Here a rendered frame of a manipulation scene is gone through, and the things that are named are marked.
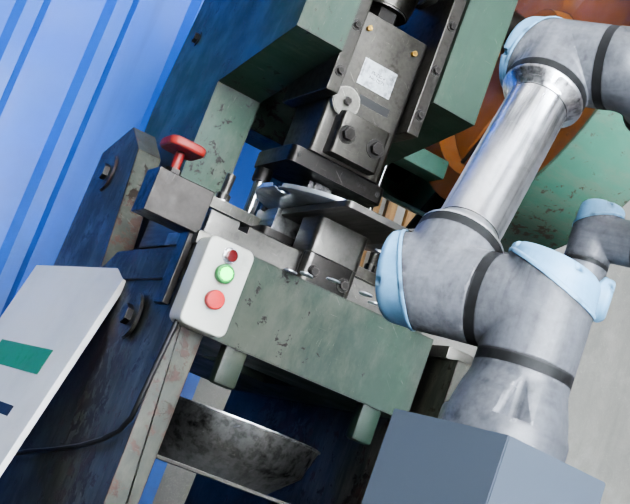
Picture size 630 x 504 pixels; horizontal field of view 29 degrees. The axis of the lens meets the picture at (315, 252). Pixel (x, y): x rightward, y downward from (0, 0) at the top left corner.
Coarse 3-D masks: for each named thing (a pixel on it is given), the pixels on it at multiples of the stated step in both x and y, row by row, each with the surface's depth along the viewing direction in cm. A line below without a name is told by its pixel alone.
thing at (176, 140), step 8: (168, 136) 183; (176, 136) 182; (160, 144) 186; (168, 144) 183; (176, 144) 182; (184, 144) 182; (192, 144) 182; (176, 152) 185; (184, 152) 185; (192, 152) 183; (200, 152) 183; (176, 160) 184; (192, 160) 188; (176, 168) 184
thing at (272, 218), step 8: (272, 208) 215; (280, 208) 212; (264, 216) 216; (272, 216) 213; (280, 216) 212; (264, 224) 215; (272, 224) 212; (280, 224) 212; (288, 224) 213; (296, 224) 214; (288, 232) 213; (296, 232) 214
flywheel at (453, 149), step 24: (528, 0) 260; (552, 0) 251; (576, 0) 243; (600, 0) 235; (624, 0) 228; (624, 24) 225; (480, 120) 256; (456, 144) 261; (552, 144) 222; (456, 168) 252
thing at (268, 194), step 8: (264, 184) 202; (272, 184) 200; (288, 184) 198; (256, 192) 208; (264, 192) 206; (272, 192) 204; (280, 192) 202; (296, 192) 198; (304, 192) 196; (312, 192) 195; (320, 192) 195; (264, 200) 211; (272, 200) 209; (280, 200) 207; (288, 200) 205; (296, 200) 203; (304, 200) 201; (312, 200) 199; (320, 200) 198; (328, 200) 196; (336, 200) 194; (368, 248) 218; (376, 248) 216
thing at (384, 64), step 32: (384, 32) 219; (352, 64) 216; (384, 64) 219; (416, 64) 222; (352, 96) 214; (384, 96) 218; (320, 128) 213; (352, 128) 211; (384, 128) 218; (352, 160) 212; (384, 160) 218
